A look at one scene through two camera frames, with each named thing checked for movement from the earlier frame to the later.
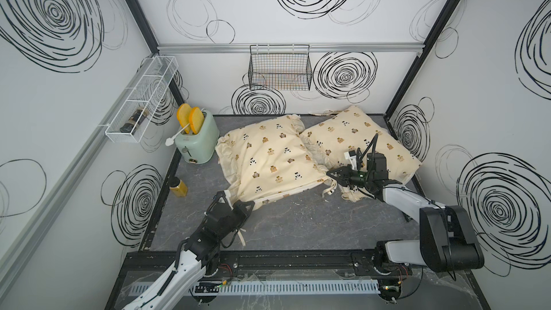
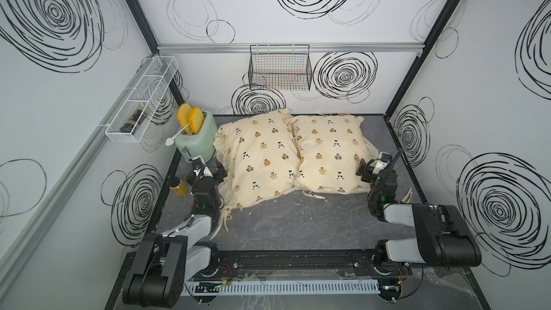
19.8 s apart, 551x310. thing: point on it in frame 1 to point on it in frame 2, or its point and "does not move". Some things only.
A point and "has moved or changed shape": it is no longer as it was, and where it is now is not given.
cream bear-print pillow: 261,159 has moved or changed shape
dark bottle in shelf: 135,120 does not move
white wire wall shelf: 141,100 does not move
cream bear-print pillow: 328,137 has moved or changed shape
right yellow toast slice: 196,120 does not move
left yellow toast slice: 184,114 does not move
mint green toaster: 201,148 does not move
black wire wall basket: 280,67 does not move
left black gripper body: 235,220 to 213,181
